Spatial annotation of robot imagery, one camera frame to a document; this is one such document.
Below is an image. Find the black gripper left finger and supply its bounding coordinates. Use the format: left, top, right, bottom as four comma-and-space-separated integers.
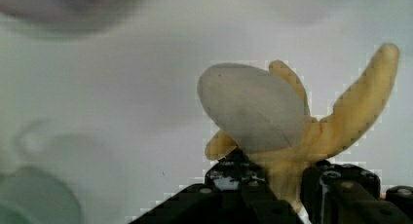
129, 150, 304, 224

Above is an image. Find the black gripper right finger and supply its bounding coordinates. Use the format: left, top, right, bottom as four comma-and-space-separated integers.
300, 161, 413, 224

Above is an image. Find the plush peeled banana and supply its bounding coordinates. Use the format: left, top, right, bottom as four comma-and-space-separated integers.
197, 43, 400, 210

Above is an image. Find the green mug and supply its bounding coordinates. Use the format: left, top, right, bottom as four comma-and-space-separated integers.
0, 120, 84, 224

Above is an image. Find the grey round plate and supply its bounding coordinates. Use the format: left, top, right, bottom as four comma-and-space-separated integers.
0, 0, 147, 25

